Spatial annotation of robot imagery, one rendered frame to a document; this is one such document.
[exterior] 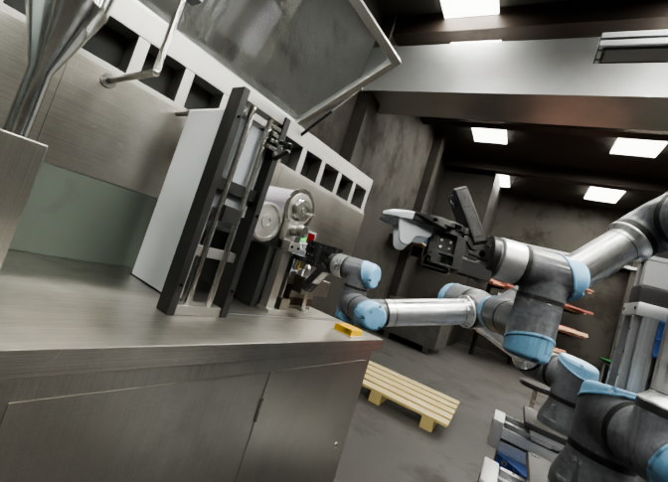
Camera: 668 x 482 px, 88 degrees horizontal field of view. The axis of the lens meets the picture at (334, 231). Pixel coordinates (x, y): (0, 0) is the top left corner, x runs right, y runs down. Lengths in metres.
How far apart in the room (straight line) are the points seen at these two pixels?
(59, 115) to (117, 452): 0.82
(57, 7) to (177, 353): 0.69
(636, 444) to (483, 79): 3.84
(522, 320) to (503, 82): 3.71
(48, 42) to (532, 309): 1.02
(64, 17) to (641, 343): 1.46
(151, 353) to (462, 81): 4.07
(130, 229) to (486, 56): 3.95
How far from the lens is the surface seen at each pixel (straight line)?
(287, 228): 1.13
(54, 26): 0.94
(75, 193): 1.21
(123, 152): 1.23
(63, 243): 1.23
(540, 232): 10.71
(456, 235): 0.64
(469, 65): 4.45
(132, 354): 0.66
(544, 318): 0.69
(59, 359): 0.62
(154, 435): 0.81
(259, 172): 0.94
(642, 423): 0.84
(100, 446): 0.76
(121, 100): 1.24
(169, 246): 1.05
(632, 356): 1.18
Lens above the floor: 1.13
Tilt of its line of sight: 4 degrees up
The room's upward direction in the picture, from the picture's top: 17 degrees clockwise
